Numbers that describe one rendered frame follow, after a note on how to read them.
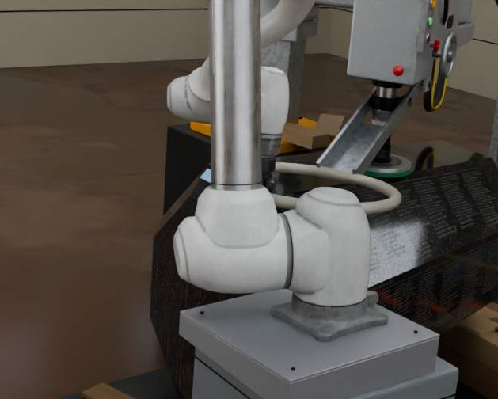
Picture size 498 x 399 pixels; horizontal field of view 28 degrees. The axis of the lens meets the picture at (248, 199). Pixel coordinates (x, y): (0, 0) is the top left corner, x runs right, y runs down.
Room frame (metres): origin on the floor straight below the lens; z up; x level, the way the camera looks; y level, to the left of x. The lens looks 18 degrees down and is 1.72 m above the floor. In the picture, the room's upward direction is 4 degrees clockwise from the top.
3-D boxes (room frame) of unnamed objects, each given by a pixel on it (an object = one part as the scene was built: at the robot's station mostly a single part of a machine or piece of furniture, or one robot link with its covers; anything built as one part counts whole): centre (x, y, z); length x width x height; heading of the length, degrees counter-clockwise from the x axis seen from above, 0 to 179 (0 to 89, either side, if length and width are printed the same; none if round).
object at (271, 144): (2.35, -0.02, 1.12); 0.09 x 0.09 x 0.06
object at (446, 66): (3.18, -0.57, 1.24); 0.15 x 0.10 x 0.15; 157
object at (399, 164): (3.12, -0.41, 0.89); 0.21 x 0.21 x 0.01
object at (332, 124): (3.93, -0.30, 0.80); 0.20 x 0.10 x 0.05; 169
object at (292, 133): (3.73, -0.18, 0.81); 0.20 x 0.10 x 0.05; 47
